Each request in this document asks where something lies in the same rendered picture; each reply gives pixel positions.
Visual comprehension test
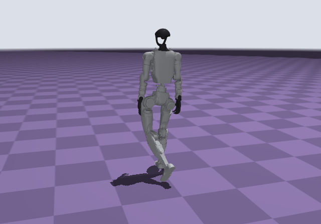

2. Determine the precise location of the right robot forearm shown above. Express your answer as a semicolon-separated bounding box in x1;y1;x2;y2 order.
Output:
175;77;182;99

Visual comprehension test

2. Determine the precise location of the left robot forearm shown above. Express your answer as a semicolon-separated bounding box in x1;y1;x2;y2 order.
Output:
138;74;147;100

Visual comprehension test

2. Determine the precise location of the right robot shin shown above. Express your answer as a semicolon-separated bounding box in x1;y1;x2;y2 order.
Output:
158;129;168;164

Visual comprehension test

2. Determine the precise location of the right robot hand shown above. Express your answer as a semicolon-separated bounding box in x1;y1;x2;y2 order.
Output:
173;95;182;114

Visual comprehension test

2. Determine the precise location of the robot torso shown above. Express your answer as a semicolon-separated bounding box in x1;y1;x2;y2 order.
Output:
150;48;175;106

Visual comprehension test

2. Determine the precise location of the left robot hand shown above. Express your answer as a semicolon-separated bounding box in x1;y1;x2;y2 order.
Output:
137;96;143;115

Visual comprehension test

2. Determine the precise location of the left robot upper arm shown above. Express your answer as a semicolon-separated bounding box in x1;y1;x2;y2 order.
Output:
142;52;154;81

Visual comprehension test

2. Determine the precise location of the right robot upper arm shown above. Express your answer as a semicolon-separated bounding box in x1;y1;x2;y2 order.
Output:
173;52;182;80

